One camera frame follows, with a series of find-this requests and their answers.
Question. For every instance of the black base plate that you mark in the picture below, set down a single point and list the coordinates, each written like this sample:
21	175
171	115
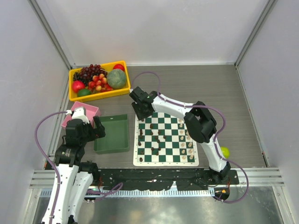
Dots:
159	179

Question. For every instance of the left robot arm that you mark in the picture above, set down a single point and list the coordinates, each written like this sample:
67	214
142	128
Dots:
72	176

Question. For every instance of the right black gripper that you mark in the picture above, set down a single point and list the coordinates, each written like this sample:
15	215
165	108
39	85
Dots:
139	115

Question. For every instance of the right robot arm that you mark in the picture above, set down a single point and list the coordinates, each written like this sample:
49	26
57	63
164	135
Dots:
199	122

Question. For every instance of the red yellow cherry bunch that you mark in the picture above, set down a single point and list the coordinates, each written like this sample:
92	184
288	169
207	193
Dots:
99	84

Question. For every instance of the green white chess board mat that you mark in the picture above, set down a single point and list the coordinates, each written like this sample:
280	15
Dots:
163	140

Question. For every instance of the red apple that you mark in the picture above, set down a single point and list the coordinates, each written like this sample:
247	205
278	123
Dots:
77	86
119	67

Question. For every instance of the pink plastic box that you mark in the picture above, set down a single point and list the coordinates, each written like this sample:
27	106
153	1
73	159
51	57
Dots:
91	111

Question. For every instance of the green melon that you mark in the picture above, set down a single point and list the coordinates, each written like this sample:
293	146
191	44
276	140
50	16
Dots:
116	79

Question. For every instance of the green lime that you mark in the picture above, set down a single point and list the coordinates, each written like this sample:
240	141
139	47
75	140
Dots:
83	93

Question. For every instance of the green plastic tray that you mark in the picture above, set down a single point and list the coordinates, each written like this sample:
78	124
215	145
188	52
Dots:
116	139

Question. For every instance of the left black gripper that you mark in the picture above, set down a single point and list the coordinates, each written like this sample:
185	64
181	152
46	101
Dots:
98	131

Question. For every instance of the dark purple grape bunch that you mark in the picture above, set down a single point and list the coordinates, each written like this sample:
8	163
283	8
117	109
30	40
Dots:
86	74

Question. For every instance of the green pear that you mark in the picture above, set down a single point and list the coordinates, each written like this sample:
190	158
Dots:
225	151

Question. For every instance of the white slotted cable duct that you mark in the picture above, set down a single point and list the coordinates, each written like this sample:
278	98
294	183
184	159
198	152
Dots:
172	192

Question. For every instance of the red apple back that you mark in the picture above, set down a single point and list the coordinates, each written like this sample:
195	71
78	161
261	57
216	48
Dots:
119	67

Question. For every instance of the red apple front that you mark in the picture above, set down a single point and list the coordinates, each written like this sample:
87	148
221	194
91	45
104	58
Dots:
77	86

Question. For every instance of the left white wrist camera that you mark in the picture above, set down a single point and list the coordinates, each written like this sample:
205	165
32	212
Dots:
77	113

